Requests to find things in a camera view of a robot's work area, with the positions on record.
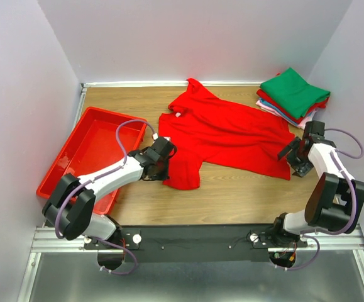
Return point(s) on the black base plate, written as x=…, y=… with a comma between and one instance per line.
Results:
x=192, y=243

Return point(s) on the blue folded t shirt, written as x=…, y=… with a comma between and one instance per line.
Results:
x=280, y=111

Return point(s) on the pink folded t shirt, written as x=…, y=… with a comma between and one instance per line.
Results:
x=301, y=125

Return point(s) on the green folded t shirt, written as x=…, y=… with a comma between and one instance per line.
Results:
x=295, y=91

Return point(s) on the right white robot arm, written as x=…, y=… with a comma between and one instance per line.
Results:
x=335, y=204

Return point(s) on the red t shirt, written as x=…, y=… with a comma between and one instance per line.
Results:
x=276, y=102
x=205, y=128

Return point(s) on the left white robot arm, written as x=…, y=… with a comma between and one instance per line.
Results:
x=70, y=208

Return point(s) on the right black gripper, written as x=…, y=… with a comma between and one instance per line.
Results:
x=302, y=170

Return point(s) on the red folded t shirt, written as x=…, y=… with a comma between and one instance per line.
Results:
x=276, y=102

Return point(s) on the red plastic tray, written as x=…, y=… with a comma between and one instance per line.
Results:
x=92, y=146

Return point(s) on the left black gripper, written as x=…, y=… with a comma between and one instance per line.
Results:
x=163, y=176

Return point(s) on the aluminium frame rail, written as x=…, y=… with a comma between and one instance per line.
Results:
x=195, y=263

